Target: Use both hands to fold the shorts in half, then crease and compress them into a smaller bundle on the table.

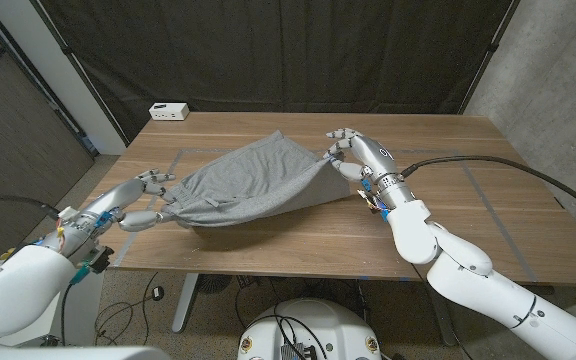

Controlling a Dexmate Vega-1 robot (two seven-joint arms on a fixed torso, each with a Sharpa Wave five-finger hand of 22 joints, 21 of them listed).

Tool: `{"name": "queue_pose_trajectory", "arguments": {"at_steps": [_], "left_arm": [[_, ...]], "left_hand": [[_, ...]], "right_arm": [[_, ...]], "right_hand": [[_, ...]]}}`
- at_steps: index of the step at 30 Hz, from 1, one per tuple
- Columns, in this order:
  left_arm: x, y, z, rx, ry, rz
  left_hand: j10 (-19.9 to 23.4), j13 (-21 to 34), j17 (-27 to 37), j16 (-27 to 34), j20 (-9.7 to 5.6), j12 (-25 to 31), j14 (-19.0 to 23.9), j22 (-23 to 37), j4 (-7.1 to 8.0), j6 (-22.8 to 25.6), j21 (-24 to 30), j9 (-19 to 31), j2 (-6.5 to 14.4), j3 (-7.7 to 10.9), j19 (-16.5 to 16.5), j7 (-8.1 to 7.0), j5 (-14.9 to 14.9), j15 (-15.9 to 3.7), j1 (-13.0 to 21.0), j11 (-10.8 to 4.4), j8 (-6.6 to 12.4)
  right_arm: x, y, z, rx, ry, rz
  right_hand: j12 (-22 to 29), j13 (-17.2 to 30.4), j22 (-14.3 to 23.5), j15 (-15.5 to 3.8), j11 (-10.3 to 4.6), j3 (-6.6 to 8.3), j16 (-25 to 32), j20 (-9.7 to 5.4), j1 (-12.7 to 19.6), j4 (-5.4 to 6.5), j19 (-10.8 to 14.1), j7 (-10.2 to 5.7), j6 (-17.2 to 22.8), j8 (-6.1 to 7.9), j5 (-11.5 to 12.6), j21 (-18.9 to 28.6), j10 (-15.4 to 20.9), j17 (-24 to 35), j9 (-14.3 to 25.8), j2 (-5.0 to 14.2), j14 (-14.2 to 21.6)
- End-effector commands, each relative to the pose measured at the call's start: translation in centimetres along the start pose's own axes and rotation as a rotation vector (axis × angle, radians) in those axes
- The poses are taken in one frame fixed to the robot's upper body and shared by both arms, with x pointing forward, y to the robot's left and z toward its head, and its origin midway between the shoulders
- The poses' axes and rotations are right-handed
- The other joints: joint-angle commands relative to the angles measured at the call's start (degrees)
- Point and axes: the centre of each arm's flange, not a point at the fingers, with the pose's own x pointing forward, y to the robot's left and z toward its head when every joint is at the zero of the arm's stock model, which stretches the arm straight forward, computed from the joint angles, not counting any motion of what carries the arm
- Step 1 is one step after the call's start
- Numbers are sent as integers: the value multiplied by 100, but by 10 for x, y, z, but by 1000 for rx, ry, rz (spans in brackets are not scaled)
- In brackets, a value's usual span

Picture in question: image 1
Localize black power adapter with cord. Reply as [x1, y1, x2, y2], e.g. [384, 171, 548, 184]
[92, 272, 165, 346]

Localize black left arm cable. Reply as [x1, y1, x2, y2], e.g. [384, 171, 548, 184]
[0, 194, 62, 221]

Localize white door frame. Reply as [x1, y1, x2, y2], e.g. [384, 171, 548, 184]
[0, 0, 129, 156]

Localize grey cotton shorts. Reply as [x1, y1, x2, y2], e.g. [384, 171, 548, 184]
[160, 129, 352, 229]

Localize black backdrop curtain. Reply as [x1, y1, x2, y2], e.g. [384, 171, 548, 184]
[37, 0, 519, 144]

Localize white power strip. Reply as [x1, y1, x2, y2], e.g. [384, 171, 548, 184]
[148, 102, 191, 122]

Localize white floor platform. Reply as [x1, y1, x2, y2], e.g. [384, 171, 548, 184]
[60, 272, 104, 347]

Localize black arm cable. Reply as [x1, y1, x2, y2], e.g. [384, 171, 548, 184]
[0, 194, 62, 221]
[400, 155, 576, 222]

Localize dark table leg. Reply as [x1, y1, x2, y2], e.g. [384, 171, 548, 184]
[425, 284, 457, 346]

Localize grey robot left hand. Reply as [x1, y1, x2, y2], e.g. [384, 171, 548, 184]
[47, 168, 177, 256]

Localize black backdrop stand pole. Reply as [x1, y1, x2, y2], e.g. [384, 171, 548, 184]
[30, 0, 132, 146]
[457, 0, 522, 115]

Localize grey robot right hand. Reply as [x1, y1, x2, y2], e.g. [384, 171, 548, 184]
[323, 127, 417, 210]

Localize white table leg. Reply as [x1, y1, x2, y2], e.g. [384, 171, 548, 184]
[171, 273, 200, 334]

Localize brown wooden door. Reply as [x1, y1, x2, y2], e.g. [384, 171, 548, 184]
[0, 0, 94, 264]

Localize black round fan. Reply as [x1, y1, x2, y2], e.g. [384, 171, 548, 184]
[196, 273, 233, 294]

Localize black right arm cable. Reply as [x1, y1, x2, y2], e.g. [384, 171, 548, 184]
[400, 155, 576, 222]

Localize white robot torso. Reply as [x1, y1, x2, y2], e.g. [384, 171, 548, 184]
[237, 298, 383, 360]

